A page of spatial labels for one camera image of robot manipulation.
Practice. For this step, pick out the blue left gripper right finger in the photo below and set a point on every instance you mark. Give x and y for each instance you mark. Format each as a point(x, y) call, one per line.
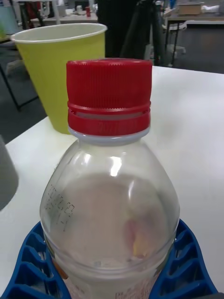
point(186, 275)

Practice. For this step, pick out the red-capped clear plastic bottle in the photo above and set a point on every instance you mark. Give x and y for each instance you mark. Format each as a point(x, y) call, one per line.
point(109, 210)

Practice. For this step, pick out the black tripod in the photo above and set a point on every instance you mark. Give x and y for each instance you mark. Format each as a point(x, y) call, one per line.
point(137, 28)

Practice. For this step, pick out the red can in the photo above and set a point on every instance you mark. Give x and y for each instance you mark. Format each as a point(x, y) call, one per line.
point(87, 11)

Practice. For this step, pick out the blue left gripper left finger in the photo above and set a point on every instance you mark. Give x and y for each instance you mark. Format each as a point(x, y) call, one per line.
point(23, 275)

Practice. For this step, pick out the grey plastic bin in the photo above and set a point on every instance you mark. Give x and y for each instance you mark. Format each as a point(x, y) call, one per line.
point(7, 177)

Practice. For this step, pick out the yellow-green plastic bin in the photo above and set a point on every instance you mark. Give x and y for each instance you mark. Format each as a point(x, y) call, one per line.
point(53, 81)

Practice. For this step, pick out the brown cardboard box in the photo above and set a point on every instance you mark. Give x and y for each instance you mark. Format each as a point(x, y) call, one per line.
point(190, 9)

